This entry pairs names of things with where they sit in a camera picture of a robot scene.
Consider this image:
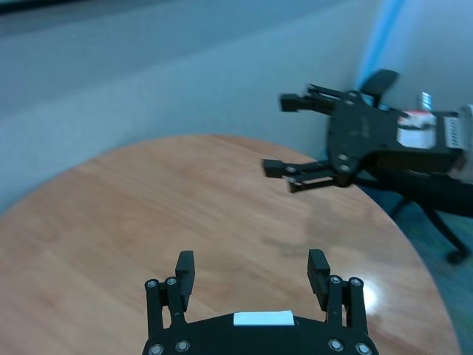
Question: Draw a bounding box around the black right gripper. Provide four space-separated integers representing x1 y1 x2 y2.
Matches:
261 83 463 195

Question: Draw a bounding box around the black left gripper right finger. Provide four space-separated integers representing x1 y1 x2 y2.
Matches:
306 248 368 329

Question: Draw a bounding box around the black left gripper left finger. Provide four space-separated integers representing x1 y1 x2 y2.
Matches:
143 250 196 331

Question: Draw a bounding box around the blue vertical strip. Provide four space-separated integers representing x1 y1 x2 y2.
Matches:
355 0 406 88

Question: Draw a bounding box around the black horizontal wall strip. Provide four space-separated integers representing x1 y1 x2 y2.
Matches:
0 0 75 15

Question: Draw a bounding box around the black office chair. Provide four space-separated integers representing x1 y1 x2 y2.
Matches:
354 69 473 265

